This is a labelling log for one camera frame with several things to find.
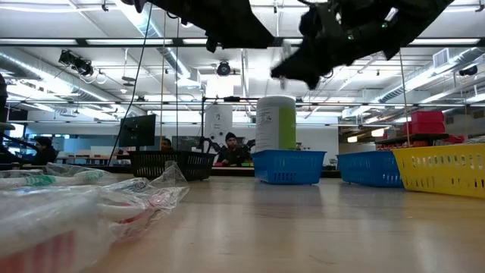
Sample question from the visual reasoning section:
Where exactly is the hanging black cable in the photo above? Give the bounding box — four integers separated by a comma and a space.
107, 0, 155, 166

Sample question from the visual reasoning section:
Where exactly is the white green wipes canister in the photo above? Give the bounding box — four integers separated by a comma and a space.
255, 95, 297, 152

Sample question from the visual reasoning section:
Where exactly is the blue plastic basket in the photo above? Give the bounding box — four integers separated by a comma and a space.
251, 149, 327, 187
336, 150, 405, 189

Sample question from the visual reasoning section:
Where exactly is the green wrapped toothbrush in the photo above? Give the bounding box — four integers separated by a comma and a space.
0, 162, 113, 191

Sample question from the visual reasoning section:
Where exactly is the pile of clear plastic packets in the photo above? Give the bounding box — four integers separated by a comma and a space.
0, 160, 190, 273

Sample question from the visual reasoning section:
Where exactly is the hanging yellow cord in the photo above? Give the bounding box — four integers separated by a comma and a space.
397, 48, 412, 148

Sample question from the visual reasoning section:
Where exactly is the white sign panel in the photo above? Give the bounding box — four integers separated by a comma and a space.
204, 104, 234, 151

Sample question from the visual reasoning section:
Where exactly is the black plastic basket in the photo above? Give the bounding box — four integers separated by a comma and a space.
128, 150, 217, 182

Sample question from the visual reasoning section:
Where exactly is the dark storage shelf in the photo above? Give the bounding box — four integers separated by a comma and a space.
374, 132, 450, 152

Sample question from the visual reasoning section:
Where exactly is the black computer monitor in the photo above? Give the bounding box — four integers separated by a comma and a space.
118, 114, 158, 149

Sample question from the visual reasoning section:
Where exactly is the silver ventilation duct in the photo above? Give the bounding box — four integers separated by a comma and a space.
0, 51, 111, 104
377, 47, 485, 104

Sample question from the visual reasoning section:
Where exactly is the black background stand frame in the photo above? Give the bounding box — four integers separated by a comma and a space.
200, 96, 263, 153

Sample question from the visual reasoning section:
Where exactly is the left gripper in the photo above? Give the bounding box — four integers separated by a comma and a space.
149, 0, 277, 54

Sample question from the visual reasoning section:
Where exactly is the black ceiling dome camera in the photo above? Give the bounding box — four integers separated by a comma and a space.
216, 60, 233, 77

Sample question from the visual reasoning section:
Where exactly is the red storage bin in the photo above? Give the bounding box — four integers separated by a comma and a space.
410, 110, 446, 124
404, 121, 446, 135

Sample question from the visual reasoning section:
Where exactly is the yellow plastic basket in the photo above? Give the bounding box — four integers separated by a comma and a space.
391, 143, 485, 199

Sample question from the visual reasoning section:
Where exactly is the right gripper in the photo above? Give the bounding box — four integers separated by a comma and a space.
270, 0, 392, 91

